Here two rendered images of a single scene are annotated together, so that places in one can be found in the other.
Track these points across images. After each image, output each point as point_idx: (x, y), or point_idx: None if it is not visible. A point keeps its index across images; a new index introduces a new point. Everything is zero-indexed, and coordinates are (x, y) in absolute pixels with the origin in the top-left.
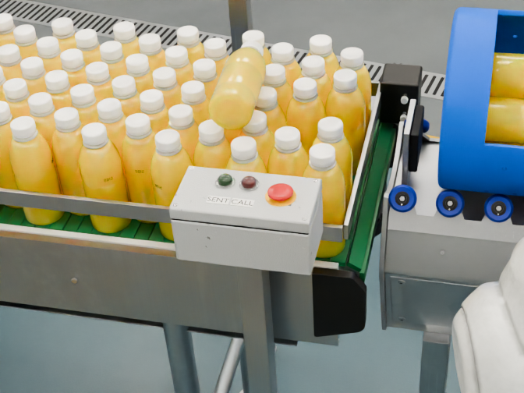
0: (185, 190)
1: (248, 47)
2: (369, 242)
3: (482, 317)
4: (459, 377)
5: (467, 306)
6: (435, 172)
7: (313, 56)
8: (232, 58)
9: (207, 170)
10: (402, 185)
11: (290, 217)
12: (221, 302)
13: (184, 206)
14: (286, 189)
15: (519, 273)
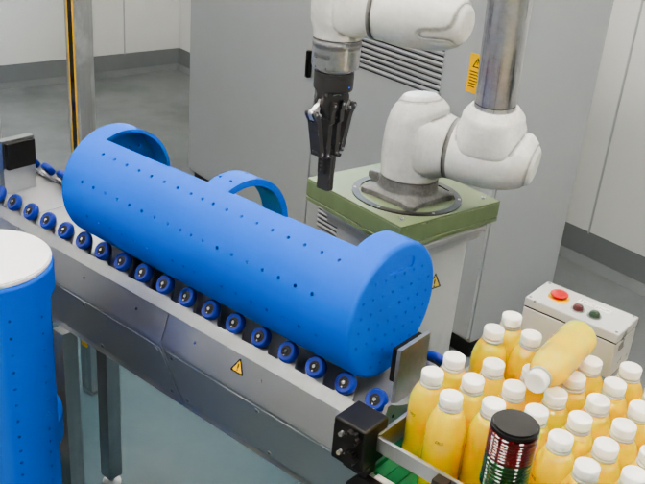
0: (624, 322)
1: (546, 356)
2: None
3: (535, 137)
4: (532, 177)
5: (535, 146)
6: (382, 388)
7: (470, 381)
8: (565, 350)
9: (605, 327)
10: (436, 351)
11: (558, 286)
12: None
13: (627, 314)
14: (556, 291)
15: (524, 117)
